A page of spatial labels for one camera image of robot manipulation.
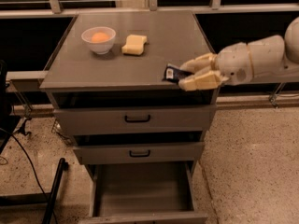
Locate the orange fruit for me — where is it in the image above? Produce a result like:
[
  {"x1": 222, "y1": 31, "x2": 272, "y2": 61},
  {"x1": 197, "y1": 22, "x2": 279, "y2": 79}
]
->
[{"x1": 92, "y1": 32, "x2": 110, "y2": 43}]

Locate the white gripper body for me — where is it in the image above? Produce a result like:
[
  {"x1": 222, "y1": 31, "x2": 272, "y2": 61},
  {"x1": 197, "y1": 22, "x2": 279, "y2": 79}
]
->
[{"x1": 215, "y1": 43, "x2": 253, "y2": 86}]

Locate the black stand leg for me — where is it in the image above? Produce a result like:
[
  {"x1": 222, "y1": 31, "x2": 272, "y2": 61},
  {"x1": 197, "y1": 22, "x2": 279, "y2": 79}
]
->
[{"x1": 42, "y1": 158, "x2": 67, "y2": 224}]

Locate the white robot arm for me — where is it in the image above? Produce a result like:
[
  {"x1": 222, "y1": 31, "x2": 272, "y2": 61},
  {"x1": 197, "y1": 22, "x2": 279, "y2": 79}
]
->
[{"x1": 178, "y1": 18, "x2": 299, "y2": 91}]

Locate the blue rxbar wrapper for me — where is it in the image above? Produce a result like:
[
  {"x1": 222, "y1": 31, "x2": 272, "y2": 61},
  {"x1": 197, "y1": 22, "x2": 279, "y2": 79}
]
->
[{"x1": 164, "y1": 63, "x2": 192, "y2": 84}]

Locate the grey top drawer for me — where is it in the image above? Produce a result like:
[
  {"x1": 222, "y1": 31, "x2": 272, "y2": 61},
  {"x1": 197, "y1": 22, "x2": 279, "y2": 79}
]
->
[{"x1": 54, "y1": 90, "x2": 216, "y2": 135}]

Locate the grey drawer cabinet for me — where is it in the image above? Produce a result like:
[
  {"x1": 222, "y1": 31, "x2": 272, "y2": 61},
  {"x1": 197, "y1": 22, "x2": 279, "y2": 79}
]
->
[{"x1": 39, "y1": 10, "x2": 226, "y2": 224}]

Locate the metal window railing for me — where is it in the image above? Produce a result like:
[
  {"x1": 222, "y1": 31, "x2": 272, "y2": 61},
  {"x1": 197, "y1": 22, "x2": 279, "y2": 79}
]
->
[{"x1": 0, "y1": 0, "x2": 299, "y2": 93}]

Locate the grey middle drawer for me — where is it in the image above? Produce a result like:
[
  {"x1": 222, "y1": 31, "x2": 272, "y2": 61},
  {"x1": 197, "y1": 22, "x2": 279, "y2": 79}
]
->
[{"x1": 74, "y1": 132, "x2": 204, "y2": 165}]

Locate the grey drawer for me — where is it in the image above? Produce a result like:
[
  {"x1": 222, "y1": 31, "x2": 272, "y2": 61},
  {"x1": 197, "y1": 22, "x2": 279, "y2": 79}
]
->
[
  {"x1": 74, "y1": 132, "x2": 204, "y2": 165},
  {"x1": 54, "y1": 90, "x2": 216, "y2": 135},
  {"x1": 78, "y1": 161, "x2": 207, "y2": 224}
]

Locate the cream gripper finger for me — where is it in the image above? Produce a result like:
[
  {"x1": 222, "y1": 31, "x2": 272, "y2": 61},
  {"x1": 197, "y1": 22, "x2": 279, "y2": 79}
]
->
[
  {"x1": 178, "y1": 70, "x2": 229, "y2": 91},
  {"x1": 180, "y1": 53, "x2": 217, "y2": 74}
]

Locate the black cable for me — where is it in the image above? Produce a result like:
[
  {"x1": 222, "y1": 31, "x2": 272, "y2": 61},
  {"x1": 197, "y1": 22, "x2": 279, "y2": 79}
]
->
[{"x1": 0, "y1": 127, "x2": 59, "y2": 224}]

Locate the grey bottom drawer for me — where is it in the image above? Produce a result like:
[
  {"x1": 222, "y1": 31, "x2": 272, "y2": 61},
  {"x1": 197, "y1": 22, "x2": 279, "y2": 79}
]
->
[{"x1": 78, "y1": 161, "x2": 207, "y2": 224}]

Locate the yellow sponge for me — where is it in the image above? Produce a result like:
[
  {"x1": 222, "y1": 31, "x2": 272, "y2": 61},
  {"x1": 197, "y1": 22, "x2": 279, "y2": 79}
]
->
[{"x1": 121, "y1": 35, "x2": 148, "y2": 55}]

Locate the white ceramic bowl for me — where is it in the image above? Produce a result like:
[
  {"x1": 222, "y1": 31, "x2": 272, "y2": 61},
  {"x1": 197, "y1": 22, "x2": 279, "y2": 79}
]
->
[{"x1": 81, "y1": 27, "x2": 116, "y2": 54}]

